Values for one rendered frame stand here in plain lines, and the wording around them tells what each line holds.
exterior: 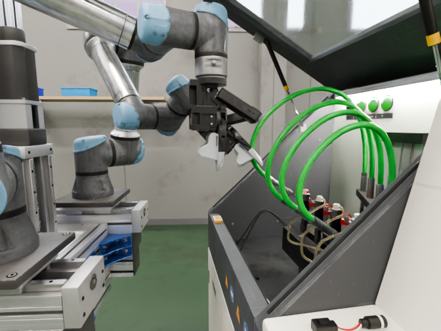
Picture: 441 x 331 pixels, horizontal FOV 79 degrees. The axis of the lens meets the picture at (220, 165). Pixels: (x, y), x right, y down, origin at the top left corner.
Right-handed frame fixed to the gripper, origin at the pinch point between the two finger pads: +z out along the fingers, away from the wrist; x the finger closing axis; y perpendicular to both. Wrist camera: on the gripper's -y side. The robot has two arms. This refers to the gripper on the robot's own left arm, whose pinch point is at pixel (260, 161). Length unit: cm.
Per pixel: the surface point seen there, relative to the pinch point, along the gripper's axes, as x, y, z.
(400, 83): 1.2, -45.1, 11.1
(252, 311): 23.9, 24.6, 20.0
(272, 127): -251, -77, -19
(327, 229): 18.9, 2.3, 20.3
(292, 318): 30.0, 18.9, 23.1
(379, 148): 10.7, -22.4, 17.8
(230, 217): -35.9, 20.0, 8.5
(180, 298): -134, 97, 36
